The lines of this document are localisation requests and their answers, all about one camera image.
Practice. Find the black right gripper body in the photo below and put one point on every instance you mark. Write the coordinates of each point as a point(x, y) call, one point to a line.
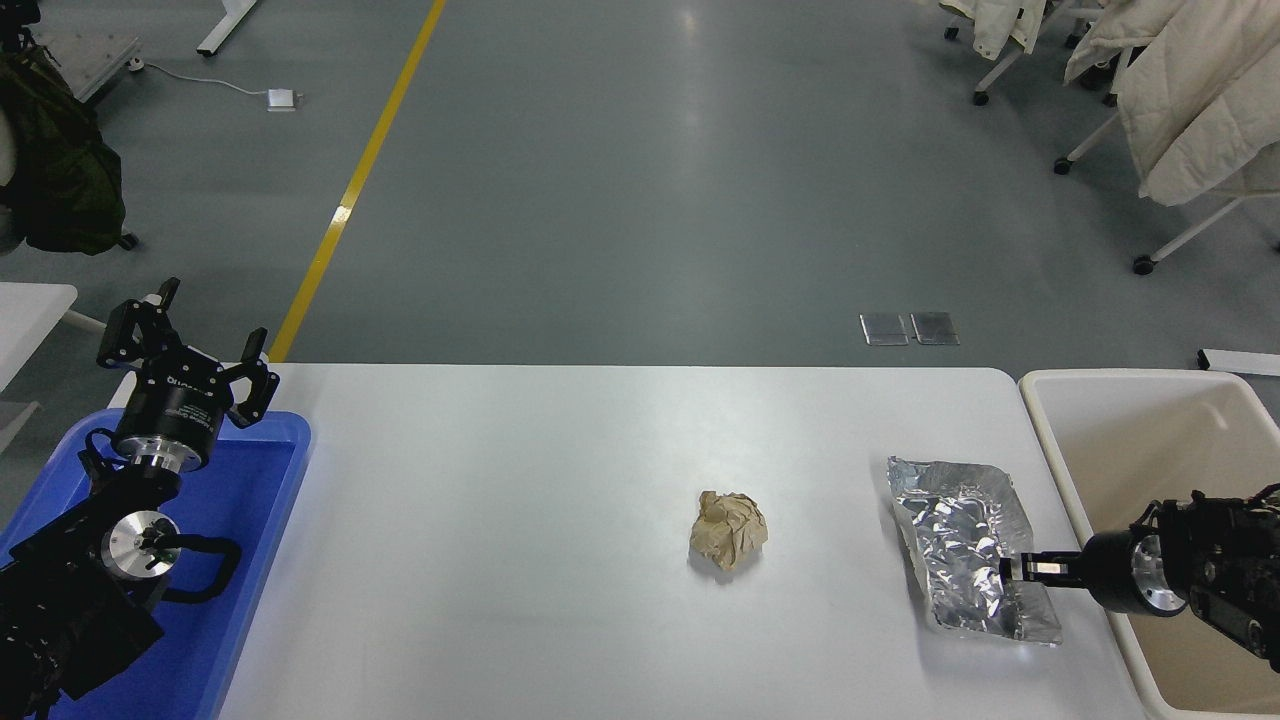
point(1110, 570)

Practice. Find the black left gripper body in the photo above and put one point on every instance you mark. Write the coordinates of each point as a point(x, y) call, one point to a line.
point(180, 410)

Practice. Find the silver foil tray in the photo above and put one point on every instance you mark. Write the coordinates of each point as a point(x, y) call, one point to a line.
point(950, 520)

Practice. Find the tan paper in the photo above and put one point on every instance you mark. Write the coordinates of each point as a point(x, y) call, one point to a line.
point(730, 530)

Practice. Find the white side table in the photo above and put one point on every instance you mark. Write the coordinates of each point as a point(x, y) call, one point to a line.
point(30, 320)

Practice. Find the large pale plastic bin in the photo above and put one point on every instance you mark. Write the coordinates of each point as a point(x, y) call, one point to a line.
point(1130, 440)

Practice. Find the blue plastic tray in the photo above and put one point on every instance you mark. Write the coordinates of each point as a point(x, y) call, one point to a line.
point(250, 560)

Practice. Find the dark green backpack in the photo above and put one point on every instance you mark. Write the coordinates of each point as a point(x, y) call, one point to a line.
point(65, 170)

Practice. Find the white flat bar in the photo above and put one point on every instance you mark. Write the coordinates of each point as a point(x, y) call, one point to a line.
point(1240, 362)

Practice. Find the white power brick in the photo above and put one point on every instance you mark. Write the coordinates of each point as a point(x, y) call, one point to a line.
point(281, 100)

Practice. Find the grey wheeled platform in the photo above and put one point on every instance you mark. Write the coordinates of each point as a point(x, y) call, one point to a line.
point(100, 55)

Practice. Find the white metal table foot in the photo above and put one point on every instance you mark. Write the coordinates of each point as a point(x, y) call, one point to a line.
point(224, 28)

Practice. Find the black machine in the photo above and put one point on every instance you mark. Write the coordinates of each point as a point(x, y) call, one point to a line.
point(15, 15)

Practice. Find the large cream quilted coat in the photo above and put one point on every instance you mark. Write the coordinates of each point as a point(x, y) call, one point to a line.
point(1200, 100)

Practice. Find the small cream coat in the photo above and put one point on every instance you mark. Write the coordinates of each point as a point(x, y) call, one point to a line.
point(1000, 25)

